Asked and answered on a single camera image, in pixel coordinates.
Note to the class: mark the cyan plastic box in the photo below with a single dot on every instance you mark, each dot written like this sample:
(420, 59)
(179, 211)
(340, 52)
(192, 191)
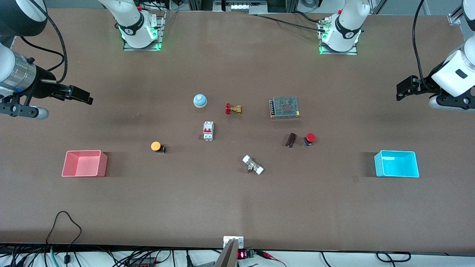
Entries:
(397, 168)

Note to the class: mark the red LED display module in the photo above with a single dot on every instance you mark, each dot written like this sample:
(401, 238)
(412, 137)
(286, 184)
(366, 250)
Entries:
(242, 254)

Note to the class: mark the grey camera mount bar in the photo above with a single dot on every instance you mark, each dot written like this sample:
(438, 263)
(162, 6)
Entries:
(227, 257)

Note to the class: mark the metal mesh power supply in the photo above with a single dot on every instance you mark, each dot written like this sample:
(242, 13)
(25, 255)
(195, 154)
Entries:
(285, 106)

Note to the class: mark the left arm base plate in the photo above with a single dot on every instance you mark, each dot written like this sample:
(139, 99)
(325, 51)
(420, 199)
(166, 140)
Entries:
(337, 53)

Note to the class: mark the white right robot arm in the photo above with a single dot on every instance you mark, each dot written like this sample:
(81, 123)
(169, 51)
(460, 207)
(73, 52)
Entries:
(130, 18)

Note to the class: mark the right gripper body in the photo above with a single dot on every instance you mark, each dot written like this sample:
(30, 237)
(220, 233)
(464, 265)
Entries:
(40, 89)

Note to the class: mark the aluminium table corner profile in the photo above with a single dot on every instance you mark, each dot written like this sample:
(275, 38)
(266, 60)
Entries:
(455, 16)

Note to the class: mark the white metal pipe fitting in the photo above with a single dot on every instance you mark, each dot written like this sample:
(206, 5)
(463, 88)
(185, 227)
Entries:
(253, 165)

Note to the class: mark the blue call bell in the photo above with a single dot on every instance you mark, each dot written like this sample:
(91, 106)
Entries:
(200, 100)

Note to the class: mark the orange black power strip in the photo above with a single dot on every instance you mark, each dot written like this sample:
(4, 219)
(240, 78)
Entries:
(143, 262)

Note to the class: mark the red push button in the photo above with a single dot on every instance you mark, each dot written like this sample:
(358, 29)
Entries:
(310, 137)

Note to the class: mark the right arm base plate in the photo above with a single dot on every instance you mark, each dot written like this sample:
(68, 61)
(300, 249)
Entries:
(143, 48)

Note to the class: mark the white table edge bracket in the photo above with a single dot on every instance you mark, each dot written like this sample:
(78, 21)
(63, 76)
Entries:
(228, 240)

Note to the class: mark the yellow push button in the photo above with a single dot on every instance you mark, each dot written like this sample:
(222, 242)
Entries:
(156, 146)

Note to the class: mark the pink plastic box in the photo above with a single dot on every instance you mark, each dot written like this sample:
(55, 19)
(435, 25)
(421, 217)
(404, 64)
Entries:
(70, 168)

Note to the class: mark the white red circuit breaker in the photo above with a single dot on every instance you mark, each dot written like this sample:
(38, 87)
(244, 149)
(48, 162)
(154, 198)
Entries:
(208, 131)

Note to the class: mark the dark brown capacitor cylinder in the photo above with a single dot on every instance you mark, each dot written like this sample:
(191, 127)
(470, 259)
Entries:
(291, 139)

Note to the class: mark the red clip lead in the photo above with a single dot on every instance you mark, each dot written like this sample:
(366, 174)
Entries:
(269, 255)

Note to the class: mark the white power strip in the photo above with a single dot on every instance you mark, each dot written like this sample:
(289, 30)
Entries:
(241, 6)

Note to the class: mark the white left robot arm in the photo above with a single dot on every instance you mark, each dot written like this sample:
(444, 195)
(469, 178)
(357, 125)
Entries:
(349, 22)

